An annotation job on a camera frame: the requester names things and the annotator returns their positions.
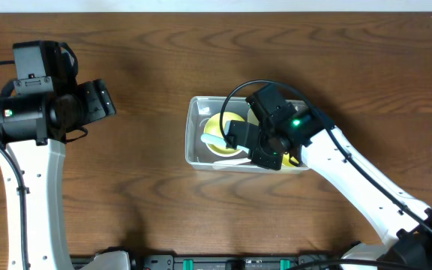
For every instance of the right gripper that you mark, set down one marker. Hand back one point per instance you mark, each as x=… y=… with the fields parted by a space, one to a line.
x=261 y=159

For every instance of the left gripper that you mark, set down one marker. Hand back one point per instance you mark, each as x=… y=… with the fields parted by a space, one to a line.
x=103 y=104

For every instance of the yellow cup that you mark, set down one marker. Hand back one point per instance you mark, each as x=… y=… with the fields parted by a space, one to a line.
x=290 y=161

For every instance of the pale pink plastic fork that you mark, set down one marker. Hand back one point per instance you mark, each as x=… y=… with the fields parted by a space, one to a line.
x=233 y=162

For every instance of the yellow bowl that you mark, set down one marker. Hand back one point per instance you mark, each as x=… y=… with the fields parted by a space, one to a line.
x=212 y=127

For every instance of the pale green plastic spoon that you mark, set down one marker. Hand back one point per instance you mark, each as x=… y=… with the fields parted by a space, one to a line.
x=219 y=141

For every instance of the white cup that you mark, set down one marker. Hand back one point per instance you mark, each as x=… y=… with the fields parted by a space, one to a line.
x=251 y=118

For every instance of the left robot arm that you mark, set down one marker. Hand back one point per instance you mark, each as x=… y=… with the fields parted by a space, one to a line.
x=38 y=109

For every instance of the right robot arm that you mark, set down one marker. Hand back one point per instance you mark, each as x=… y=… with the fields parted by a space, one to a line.
x=289 y=124

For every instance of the clear plastic container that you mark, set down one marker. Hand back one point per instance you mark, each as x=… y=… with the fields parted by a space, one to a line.
x=203 y=157

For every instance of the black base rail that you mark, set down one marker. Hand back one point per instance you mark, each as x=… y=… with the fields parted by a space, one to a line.
x=146 y=258

